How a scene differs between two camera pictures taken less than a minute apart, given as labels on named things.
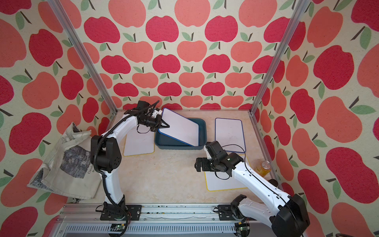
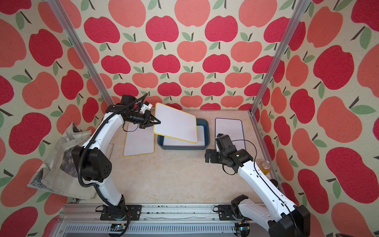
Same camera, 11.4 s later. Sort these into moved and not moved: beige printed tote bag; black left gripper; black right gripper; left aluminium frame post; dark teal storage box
Moved: black right gripper
Not moved: black left gripper; beige printed tote bag; left aluminium frame post; dark teal storage box
